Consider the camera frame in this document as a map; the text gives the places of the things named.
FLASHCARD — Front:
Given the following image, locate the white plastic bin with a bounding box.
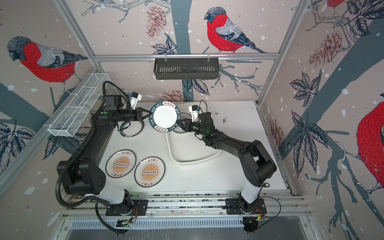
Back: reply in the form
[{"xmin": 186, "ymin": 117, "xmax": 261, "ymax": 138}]
[{"xmin": 166, "ymin": 127, "xmax": 222, "ymax": 165}]

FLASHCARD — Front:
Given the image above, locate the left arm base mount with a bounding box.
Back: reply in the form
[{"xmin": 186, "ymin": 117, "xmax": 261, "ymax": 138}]
[{"xmin": 106, "ymin": 200, "xmax": 149, "ymax": 217}]

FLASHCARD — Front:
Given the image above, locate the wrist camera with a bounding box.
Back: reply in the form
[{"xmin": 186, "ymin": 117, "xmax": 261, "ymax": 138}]
[
  {"xmin": 189, "ymin": 105, "xmax": 200, "ymax": 122},
  {"xmin": 129, "ymin": 92, "xmax": 142, "ymax": 110}
]

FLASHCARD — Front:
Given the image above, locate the white wire mesh basket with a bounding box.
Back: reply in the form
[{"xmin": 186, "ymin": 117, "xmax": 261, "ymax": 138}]
[{"xmin": 48, "ymin": 73, "xmax": 109, "ymax": 137}]

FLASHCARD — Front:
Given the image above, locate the orange sunburst plate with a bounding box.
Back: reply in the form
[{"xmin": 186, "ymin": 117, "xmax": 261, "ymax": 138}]
[
  {"xmin": 105, "ymin": 150, "xmax": 137, "ymax": 178},
  {"xmin": 135, "ymin": 157, "xmax": 166, "ymax": 188}
]

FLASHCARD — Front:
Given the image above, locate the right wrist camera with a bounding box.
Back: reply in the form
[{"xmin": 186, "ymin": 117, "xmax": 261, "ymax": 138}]
[{"xmin": 189, "ymin": 105, "xmax": 200, "ymax": 122}]

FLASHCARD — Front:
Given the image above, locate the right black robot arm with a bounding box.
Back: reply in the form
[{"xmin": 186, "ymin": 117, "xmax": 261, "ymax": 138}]
[{"xmin": 178, "ymin": 112, "xmax": 277, "ymax": 214}]

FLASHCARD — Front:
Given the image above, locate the green red ring plate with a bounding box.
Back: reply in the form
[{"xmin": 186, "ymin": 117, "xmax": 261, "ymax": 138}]
[{"xmin": 119, "ymin": 121, "xmax": 145, "ymax": 138}]

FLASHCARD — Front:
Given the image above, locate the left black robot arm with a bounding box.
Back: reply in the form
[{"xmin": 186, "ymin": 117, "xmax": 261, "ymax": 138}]
[{"xmin": 55, "ymin": 108, "xmax": 152, "ymax": 215}]

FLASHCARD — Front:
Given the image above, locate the green rim plate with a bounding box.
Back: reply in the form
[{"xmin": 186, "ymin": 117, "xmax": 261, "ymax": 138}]
[{"xmin": 149, "ymin": 101, "xmax": 181, "ymax": 133}]

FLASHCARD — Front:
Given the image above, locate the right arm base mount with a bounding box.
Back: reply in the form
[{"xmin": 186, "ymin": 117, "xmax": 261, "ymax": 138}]
[{"xmin": 222, "ymin": 197, "xmax": 267, "ymax": 215}]

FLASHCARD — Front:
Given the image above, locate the black corrugated cable conduit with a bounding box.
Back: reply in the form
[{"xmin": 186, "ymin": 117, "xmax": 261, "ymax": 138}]
[{"xmin": 54, "ymin": 80, "xmax": 133, "ymax": 235}]

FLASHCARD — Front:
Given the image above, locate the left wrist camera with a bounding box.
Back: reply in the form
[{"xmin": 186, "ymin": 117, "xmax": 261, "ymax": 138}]
[{"xmin": 129, "ymin": 92, "xmax": 142, "ymax": 110}]

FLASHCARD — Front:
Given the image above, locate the black wall basket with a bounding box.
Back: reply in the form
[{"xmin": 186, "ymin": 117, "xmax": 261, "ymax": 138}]
[{"xmin": 154, "ymin": 58, "xmax": 219, "ymax": 80}]

